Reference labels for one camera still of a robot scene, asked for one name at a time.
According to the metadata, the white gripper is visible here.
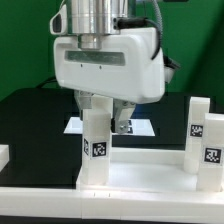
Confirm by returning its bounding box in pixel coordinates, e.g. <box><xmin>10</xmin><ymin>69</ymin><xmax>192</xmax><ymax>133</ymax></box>
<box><xmin>54</xmin><ymin>28</ymin><xmax>165</xmax><ymax>134</ymax></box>

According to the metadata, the white desk top tray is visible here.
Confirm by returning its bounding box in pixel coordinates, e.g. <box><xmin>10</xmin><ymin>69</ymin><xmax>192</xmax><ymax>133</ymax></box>
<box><xmin>77</xmin><ymin>146</ymin><xmax>224</xmax><ymax>194</ymax></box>

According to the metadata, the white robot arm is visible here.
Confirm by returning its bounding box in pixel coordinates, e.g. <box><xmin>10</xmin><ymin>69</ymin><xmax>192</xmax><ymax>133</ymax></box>
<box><xmin>50</xmin><ymin>0</ymin><xmax>165</xmax><ymax>134</ymax></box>

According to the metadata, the white fiducial marker sheet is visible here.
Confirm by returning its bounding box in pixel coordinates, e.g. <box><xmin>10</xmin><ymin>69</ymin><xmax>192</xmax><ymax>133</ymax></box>
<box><xmin>64</xmin><ymin>117</ymin><xmax>155</xmax><ymax>137</ymax></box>

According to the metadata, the white left fence block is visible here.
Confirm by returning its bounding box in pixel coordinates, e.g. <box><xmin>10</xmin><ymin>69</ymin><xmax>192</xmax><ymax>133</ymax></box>
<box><xmin>0</xmin><ymin>145</ymin><xmax>9</xmax><ymax>172</ymax></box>

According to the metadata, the white front fence bar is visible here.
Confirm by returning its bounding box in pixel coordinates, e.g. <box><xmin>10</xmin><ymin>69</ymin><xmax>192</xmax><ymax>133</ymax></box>
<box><xmin>0</xmin><ymin>187</ymin><xmax>224</xmax><ymax>224</ymax></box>

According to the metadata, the black cable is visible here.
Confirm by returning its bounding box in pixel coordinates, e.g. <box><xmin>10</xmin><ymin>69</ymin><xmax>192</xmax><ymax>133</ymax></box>
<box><xmin>35</xmin><ymin>76</ymin><xmax>58</xmax><ymax>89</ymax></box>

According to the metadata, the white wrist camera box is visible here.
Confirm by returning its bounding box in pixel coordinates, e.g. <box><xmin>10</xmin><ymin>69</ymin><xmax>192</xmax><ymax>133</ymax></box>
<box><xmin>50</xmin><ymin>4</ymin><xmax>68</xmax><ymax>35</ymax></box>

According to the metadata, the grey corrugated wrist cable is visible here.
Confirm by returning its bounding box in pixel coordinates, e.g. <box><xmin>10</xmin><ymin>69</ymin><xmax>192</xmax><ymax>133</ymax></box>
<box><xmin>113</xmin><ymin>0</ymin><xmax>165</xmax><ymax>61</ymax></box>

